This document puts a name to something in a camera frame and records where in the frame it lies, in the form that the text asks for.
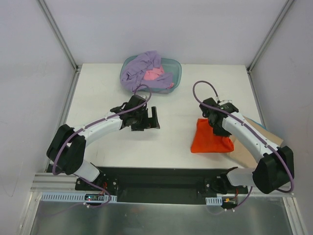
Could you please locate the brown cardboard sheet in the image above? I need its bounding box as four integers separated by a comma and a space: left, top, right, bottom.
228, 117, 283, 168

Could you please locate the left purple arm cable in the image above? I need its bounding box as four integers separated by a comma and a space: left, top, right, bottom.
46, 84, 152, 216

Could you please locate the teal cloth under cardboard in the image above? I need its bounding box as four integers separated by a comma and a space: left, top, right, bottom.
251, 120, 266, 130

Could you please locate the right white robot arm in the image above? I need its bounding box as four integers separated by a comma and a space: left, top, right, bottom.
199, 98, 294, 194

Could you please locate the right aluminium frame post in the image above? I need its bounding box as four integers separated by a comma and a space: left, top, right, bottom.
246, 0, 296, 74

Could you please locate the pink t shirt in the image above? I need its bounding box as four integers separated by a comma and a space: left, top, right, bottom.
142, 66, 174, 89

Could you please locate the orange t shirt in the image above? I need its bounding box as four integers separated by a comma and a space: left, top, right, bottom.
190, 118, 234, 153

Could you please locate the front aluminium rail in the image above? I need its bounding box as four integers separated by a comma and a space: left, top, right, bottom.
30, 172, 295, 198

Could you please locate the left aluminium frame post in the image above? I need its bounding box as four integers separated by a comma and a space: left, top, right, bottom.
36, 0, 80, 71

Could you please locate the teal plastic basket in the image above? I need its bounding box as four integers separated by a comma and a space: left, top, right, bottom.
120, 55, 182, 94

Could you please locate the slotted cable duct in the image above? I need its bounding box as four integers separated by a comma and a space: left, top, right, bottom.
205, 196, 223, 206
41, 192, 117, 203

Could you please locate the left slotted cable duct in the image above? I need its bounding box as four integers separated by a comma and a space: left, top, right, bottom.
41, 192, 117, 203

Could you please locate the lilac t shirt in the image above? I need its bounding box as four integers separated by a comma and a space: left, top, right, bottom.
120, 50, 162, 92

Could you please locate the right slotted cable duct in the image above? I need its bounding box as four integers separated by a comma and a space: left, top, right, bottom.
205, 196, 223, 206

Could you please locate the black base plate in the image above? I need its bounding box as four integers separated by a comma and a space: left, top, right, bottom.
75, 167, 248, 205

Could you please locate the aluminium frame post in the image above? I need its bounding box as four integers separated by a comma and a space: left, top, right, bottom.
246, 0, 296, 74
36, 0, 80, 71

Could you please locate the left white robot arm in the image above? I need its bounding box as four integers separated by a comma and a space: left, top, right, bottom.
46, 94, 160, 190

